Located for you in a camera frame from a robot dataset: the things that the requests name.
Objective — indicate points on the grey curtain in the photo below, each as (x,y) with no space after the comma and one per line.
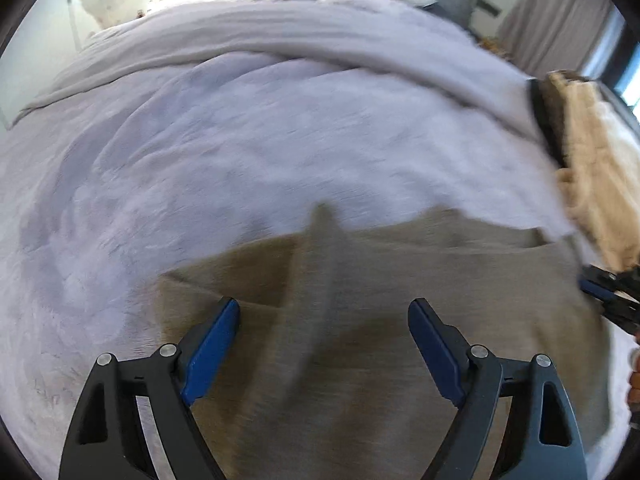
(550,20)

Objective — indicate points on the cream striped fleece garment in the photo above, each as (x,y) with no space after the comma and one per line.
(600,160)

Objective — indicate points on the grey-brown knit sweater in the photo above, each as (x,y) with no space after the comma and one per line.
(325,385)

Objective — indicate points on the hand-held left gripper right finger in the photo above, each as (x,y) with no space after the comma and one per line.
(440,350)

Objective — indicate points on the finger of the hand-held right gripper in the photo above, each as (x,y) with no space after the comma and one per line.
(612,276)
(595,291)

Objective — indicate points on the person's right hand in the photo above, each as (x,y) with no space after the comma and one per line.
(635,367)

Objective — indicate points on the lavender plush blanket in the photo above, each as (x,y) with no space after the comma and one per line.
(200,160)

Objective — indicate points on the black item under striped garment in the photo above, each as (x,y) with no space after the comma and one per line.
(542,115)

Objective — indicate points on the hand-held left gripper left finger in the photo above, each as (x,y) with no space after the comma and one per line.
(210,350)

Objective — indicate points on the grey duvet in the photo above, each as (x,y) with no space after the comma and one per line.
(250,25)

